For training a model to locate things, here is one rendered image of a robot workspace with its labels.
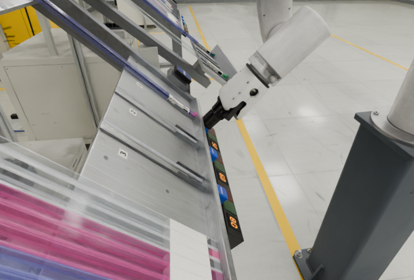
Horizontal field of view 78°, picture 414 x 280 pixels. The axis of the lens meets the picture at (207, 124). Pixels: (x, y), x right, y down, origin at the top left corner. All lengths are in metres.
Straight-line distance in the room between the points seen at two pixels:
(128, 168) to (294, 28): 0.41
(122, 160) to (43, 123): 1.46
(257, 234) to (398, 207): 0.64
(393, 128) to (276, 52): 0.34
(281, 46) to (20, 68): 1.38
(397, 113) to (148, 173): 0.58
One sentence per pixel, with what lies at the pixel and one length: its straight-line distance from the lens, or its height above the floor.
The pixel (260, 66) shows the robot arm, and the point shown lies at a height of 0.85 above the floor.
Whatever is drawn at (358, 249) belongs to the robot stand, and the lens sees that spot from 0.92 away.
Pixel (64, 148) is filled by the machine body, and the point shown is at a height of 0.62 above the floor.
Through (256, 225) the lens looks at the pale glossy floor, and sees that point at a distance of 1.30.
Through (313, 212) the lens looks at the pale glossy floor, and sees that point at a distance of 1.42.
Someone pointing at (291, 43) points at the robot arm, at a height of 0.90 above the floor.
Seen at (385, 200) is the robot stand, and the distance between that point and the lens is 0.78.
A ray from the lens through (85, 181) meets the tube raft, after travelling 0.28.
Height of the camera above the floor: 1.04
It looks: 33 degrees down
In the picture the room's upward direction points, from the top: straight up
